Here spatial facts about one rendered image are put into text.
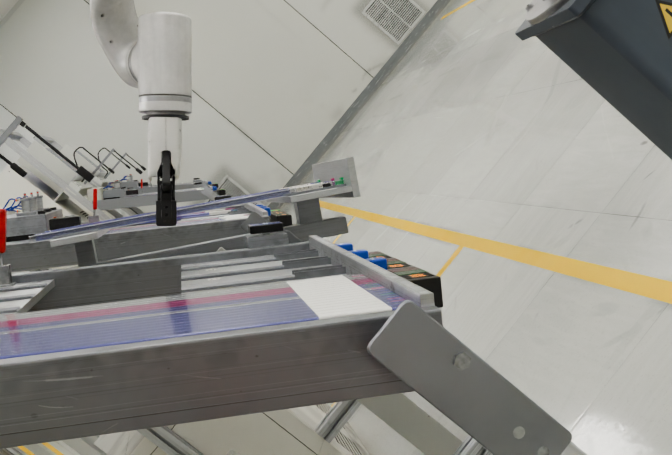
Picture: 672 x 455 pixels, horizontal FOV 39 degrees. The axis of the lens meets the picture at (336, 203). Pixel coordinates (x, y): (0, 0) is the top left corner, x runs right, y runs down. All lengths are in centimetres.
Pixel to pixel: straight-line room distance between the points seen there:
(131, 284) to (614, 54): 74
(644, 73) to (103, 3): 81
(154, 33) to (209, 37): 738
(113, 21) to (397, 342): 100
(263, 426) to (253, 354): 153
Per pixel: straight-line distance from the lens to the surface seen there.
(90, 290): 140
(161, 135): 148
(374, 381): 74
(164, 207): 150
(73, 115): 886
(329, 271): 109
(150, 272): 139
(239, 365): 72
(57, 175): 585
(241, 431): 224
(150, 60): 150
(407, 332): 69
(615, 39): 128
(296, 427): 225
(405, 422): 171
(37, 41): 896
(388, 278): 86
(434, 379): 70
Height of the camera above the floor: 94
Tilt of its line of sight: 9 degrees down
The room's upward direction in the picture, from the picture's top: 50 degrees counter-clockwise
